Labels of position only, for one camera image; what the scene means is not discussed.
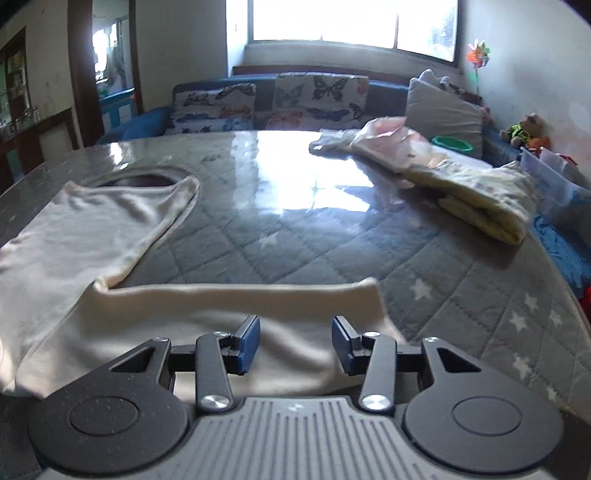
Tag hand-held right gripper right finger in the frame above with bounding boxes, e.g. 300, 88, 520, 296
332, 315, 484, 413

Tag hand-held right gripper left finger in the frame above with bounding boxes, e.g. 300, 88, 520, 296
108, 315, 261, 413

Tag cream garment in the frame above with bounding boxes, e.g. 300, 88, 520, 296
0, 174, 408, 400

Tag hanging clothes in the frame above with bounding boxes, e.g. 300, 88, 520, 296
104, 44, 125, 81

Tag grey star quilted table cover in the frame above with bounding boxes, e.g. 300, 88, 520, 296
0, 129, 591, 418

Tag black round heater plate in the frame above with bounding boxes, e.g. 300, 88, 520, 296
90, 168, 188, 188

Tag folded yellow patterned garment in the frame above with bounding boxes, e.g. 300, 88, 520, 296
405, 161, 539, 246

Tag white lace garment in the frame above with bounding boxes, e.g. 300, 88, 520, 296
308, 129, 366, 156

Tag green plastic bowl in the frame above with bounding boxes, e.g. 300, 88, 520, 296
431, 136, 475, 154

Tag blue cloth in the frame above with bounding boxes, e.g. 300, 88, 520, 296
530, 215, 591, 298

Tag butterfly print cushion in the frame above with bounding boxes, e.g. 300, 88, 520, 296
265, 74, 370, 131
167, 83, 257, 136

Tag grey pillow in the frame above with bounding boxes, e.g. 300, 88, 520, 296
405, 78, 486, 158

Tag blue sofa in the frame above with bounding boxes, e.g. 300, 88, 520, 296
95, 73, 525, 168

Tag clear plastic storage box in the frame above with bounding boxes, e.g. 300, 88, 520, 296
521, 147, 591, 228

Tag blue kitchen cabinet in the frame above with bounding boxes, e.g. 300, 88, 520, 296
99, 90, 138, 132

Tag plush bear toy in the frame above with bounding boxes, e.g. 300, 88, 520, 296
501, 113, 542, 145

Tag dark wooden counter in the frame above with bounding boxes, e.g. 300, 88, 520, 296
0, 107, 75, 186

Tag window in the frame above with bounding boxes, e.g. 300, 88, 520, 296
248, 0, 461, 64

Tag colourful pinwheel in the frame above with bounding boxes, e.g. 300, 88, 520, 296
466, 41, 490, 107

